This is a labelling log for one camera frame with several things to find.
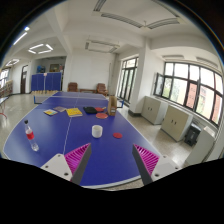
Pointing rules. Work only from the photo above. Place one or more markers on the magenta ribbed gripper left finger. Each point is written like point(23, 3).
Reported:
point(70, 166)

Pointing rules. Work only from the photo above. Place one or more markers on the white cup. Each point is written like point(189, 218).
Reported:
point(97, 131)

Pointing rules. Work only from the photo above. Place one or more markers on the brown armchair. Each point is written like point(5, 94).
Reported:
point(72, 87)
point(101, 89)

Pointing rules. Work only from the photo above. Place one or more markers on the beige cabinet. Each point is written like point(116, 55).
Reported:
point(176, 123)
point(154, 110)

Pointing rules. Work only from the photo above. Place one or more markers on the black pouch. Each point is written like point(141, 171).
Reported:
point(90, 110)

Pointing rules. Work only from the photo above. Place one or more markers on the yellow book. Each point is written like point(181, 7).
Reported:
point(73, 112)

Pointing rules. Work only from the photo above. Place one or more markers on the red table tennis paddle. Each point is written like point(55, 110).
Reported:
point(101, 115)

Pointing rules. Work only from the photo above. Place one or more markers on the grey pink booklet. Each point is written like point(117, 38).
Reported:
point(59, 108)

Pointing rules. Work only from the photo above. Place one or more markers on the colourful small booklet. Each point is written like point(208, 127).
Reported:
point(50, 112)

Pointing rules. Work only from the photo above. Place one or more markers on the small red round lid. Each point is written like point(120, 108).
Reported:
point(117, 135)

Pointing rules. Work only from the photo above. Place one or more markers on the folded blue table tennis table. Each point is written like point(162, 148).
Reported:
point(51, 81)

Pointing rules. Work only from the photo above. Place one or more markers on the right brown armchair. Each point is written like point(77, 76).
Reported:
point(101, 89)

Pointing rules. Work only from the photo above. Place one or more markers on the near beige cabinet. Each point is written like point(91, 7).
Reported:
point(176, 123)

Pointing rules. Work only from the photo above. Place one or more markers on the left brown armchair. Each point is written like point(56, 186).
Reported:
point(72, 87)

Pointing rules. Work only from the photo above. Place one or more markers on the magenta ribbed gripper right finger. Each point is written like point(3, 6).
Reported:
point(151, 166)

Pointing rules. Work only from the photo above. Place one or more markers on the brown cardboard box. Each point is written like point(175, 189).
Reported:
point(112, 105)

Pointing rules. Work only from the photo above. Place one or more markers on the black waste bin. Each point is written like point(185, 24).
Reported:
point(192, 134)

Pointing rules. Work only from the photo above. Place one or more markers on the far beige cabinet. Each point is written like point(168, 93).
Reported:
point(154, 110)

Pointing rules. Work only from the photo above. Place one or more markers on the clear plastic water bottle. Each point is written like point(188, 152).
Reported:
point(30, 136)

